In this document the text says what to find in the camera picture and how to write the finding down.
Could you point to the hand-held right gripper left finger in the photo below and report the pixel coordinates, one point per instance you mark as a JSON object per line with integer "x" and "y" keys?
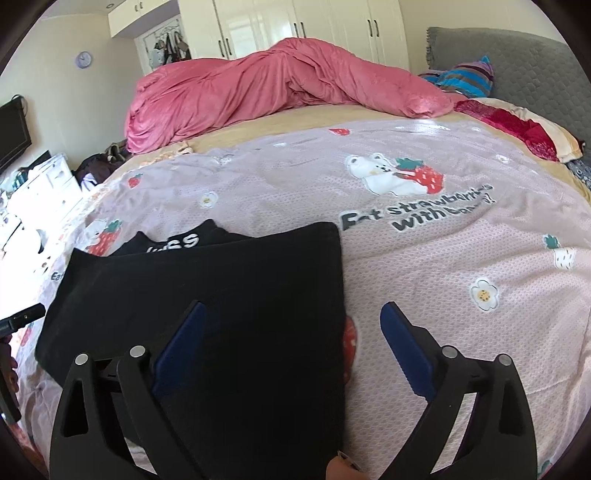
{"x": 178, "y": 355}

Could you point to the beige blanket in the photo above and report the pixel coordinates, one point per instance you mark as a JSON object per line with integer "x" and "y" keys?
{"x": 300, "y": 117}

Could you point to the white storage drawers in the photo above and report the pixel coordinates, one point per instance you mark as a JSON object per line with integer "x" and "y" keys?
{"x": 41, "y": 194}

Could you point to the bags hanging on door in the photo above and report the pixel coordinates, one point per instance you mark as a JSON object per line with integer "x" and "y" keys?
{"x": 171, "y": 48}

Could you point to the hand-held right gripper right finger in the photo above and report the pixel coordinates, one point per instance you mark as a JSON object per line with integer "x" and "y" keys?
{"x": 406, "y": 350}

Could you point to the blue striped cloth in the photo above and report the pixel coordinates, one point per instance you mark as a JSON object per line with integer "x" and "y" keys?
{"x": 464, "y": 78}

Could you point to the dark blue patterned pillow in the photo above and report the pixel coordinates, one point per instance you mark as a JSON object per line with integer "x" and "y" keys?
{"x": 579, "y": 177}

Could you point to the pile of dark clothes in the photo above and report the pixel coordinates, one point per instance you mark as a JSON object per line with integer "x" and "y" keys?
{"x": 94, "y": 168}

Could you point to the black t-shirt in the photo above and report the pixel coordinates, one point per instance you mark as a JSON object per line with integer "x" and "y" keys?
{"x": 258, "y": 295}

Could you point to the person's left hand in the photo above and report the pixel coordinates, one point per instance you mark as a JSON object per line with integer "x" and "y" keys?
{"x": 10, "y": 369}

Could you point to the strawberry printed lilac bedsheet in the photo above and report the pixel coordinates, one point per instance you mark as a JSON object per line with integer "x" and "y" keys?
{"x": 438, "y": 258}

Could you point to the grey quilted headboard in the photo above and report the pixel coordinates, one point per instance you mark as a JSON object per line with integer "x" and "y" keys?
{"x": 521, "y": 69}

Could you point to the red patterned pillow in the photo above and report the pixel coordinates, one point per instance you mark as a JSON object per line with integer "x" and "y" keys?
{"x": 512, "y": 122}

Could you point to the person's right hand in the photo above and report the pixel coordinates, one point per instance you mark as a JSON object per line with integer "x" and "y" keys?
{"x": 341, "y": 470}

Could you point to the white wardrobe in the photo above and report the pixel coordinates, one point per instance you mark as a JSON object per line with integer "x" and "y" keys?
{"x": 286, "y": 23}

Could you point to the purple wall clock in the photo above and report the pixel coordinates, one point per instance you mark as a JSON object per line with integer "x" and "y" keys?
{"x": 84, "y": 59}

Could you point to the black television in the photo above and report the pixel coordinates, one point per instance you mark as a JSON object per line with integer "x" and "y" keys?
{"x": 11, "y": 136}

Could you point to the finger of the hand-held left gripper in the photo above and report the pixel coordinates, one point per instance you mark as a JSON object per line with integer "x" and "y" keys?
{"x": 23, "y": 318}

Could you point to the pink duvet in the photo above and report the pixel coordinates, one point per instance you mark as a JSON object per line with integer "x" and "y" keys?
{"x": 231, "y": 92}

